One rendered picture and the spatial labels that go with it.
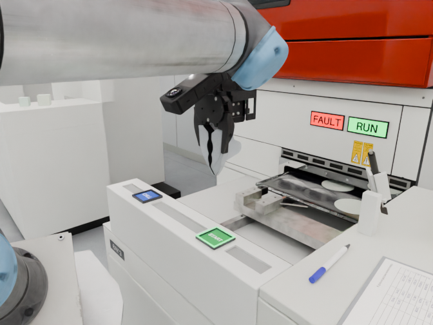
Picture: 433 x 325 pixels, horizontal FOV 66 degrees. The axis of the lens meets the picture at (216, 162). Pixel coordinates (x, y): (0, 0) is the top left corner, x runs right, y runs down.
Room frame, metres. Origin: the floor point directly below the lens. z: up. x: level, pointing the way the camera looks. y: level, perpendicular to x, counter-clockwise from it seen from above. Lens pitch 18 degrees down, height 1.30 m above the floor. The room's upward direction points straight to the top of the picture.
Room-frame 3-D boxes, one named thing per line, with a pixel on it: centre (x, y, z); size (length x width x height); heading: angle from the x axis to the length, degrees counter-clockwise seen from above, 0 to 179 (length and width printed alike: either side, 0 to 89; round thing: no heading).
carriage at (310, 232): (0.80, -0.20, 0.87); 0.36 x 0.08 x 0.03; 41
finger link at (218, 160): (0.56, -0.02, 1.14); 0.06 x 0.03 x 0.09; 131
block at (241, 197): (0.92, -0.10, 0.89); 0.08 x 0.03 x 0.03; 131
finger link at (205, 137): (0.59, 0.00, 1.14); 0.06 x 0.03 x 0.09; 131
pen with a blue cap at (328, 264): (0.48, -0.20, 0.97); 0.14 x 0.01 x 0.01; 136
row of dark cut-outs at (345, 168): (1.00, -0.38, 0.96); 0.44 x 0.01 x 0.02; 41
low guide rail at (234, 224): (0.90, -0.11, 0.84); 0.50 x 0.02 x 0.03; 131
